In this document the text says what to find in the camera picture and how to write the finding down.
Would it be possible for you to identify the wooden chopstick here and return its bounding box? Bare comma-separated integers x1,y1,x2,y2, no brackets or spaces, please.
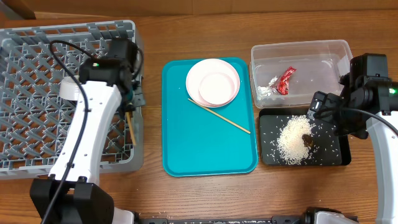
187,98,251,134
125,112,136,146

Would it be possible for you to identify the red snack wrapper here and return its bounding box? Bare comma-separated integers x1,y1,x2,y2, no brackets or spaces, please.
257,66,298,96

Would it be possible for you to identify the grey shallow bowl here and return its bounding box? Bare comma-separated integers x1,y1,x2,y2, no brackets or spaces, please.
59,76,80,101

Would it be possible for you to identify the pile of rice grains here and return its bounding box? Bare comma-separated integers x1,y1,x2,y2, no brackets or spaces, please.
264,114,340,166

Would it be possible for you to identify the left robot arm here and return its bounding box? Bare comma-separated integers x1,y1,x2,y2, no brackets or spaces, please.
30,38,144,223

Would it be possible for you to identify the small white plate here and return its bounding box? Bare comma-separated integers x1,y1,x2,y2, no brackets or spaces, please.
199,73,235,106

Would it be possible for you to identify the brown food scrap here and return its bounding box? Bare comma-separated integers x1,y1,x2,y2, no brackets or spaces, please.
302,134,314,147

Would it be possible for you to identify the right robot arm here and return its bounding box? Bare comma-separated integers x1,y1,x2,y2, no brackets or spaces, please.
307,54,397,223

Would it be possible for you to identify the clear plastic bin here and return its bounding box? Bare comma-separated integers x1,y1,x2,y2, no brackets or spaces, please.
250,40,353,109

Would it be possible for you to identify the grey dishwasher rack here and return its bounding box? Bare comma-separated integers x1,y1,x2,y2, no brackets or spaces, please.
1,20,144,180

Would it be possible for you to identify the black tray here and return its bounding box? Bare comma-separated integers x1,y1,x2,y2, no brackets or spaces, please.
258,108,352,166

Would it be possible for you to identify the teal plastic tray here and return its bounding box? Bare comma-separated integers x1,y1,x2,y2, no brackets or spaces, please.
162,57,259,177

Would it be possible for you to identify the large white plate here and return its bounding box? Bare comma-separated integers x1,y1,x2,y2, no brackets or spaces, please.
186,58,240,108

